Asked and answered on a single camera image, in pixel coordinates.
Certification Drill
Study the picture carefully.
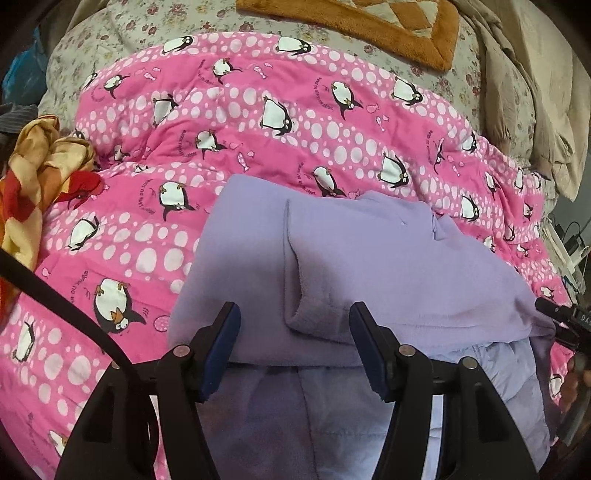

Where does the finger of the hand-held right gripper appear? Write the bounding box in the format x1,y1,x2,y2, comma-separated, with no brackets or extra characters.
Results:
534,297,575,328

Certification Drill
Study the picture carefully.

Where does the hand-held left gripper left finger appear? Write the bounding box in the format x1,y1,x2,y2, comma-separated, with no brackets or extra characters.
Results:
55,301,242,480

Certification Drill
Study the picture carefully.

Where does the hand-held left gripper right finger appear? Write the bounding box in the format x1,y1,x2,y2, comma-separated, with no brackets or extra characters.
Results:
349,302,539,480

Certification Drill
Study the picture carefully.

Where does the lilac padded jacket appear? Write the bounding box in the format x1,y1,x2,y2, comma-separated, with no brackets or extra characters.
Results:
166,173,561,480

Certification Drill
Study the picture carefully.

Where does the person's right hand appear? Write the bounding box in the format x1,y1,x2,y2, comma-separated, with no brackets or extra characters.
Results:
561,356,591,412

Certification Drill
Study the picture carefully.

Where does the white power strip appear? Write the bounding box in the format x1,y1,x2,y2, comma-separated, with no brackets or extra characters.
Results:
545,224,588,288

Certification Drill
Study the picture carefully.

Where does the pink penguin print blanket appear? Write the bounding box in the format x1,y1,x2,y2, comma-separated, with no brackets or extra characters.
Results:
0,34,573,480

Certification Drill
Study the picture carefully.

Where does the beige garment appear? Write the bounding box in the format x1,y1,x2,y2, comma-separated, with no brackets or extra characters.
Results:
464,7,588,202

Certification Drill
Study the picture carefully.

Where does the orange yellow checked cloth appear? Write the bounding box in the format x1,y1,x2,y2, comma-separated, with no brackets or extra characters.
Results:
0,117,105,301

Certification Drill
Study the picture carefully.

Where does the dark striped cloth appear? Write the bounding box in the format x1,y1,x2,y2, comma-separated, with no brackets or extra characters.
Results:
0,104,41,141

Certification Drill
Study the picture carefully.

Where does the orange plush blanket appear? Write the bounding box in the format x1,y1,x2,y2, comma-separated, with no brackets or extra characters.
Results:
235,0,462,73

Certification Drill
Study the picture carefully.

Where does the floral bed sheet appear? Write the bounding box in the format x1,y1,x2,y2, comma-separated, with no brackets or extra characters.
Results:
39,0,557,197

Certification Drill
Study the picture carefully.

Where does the blue cloth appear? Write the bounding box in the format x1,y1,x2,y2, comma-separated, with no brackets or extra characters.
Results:
2,45,52,106

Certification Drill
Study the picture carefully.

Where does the black cable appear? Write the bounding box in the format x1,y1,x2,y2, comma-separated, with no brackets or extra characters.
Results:
0,249,139,376

